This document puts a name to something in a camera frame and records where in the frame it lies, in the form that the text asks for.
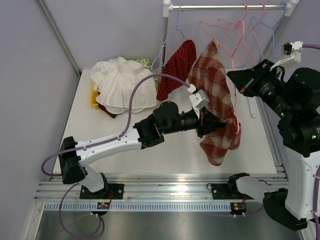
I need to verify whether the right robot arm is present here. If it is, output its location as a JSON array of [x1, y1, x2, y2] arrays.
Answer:
[[227, 59, 320, 231]]

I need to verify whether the aluminium mounting rail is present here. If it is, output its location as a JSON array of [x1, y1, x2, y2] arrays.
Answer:
[[33, 159, 291, 203]]

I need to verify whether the blue hanger with plaid skirt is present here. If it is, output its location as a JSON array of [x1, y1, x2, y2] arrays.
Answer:
[[151, 0, 187, 73]]

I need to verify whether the dark red plaid skirt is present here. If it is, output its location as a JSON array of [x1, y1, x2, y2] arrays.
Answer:
[[98, 104, 117, 119]]

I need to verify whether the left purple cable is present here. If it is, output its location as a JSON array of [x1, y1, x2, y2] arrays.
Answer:
[[41, 73, 193, 237]]

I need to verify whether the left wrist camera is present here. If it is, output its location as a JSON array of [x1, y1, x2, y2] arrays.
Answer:
[[187, 84, 210, 119]]

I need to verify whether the beige red plaid skirt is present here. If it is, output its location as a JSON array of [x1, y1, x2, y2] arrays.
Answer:
[[188, 41, 242, 166]]

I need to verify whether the white clothes rack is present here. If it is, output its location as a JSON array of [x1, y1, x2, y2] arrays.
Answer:
[[155, 0, 301, 120]]

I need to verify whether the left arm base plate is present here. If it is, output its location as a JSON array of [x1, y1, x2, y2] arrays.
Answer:
[[79, 183, 125, 200]]

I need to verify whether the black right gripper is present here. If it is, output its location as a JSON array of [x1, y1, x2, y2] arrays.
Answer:
[[228, 59, 297, 120]]

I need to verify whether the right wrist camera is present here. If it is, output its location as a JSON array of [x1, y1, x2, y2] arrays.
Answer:
[[270, 41, 303, 70]]

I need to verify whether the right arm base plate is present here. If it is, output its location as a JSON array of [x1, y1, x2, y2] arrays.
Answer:
[[210, 183, 247, 200]]

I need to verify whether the lemon print skirt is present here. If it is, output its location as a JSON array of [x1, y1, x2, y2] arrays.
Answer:
[[133, 58, 161, 90]]

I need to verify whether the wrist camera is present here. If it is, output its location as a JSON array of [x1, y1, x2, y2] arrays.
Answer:
[[270, 41, 303, 70], [187, 84, 210, 119]]

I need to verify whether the white pleated skirt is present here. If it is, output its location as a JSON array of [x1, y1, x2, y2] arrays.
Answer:
[[90, 56, 158, 115]]

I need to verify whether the pink hanger with plaid skirt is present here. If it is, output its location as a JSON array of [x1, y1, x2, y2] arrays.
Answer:
[[213, 37, 241, 135]]

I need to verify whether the blue wire hanger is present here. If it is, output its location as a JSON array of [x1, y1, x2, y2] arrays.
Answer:
[[250, 2, 288, 61]]

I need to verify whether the yellow plastic tray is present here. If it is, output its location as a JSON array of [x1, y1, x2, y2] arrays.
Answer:
[[89, 84, 100, 109]]

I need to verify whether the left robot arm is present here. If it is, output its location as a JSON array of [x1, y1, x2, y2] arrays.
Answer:
[[58, 101, 226, 199]]

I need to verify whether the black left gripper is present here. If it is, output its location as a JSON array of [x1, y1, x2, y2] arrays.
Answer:
[[162, 106, 226, 138]]

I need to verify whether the pink wire hanger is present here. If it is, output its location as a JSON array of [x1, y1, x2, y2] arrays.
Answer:
[[217, 2, 266, 68]]

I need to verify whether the red polka dot skirt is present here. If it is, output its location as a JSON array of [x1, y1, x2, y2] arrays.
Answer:
[[156, 40, 197, 101]]

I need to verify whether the white slotted cable duct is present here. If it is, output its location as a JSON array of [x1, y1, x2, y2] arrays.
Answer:
[[44, 201, 231, 212]]

